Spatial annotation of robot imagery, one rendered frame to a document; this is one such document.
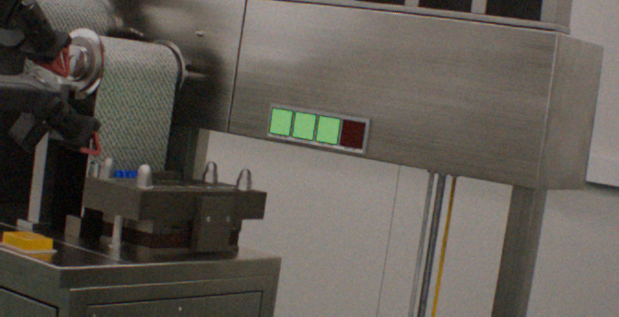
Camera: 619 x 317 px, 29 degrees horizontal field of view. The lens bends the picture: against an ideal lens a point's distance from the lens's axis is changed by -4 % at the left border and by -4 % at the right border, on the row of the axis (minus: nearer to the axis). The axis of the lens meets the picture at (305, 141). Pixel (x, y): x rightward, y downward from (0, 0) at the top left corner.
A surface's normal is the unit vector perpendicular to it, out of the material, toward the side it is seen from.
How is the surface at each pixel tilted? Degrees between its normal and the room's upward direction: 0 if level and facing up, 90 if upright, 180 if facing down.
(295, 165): 90
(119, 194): 90
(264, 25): 90
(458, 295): 90
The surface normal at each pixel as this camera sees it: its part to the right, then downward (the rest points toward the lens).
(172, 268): 0.80, 0.15
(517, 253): -0.57, -0.04
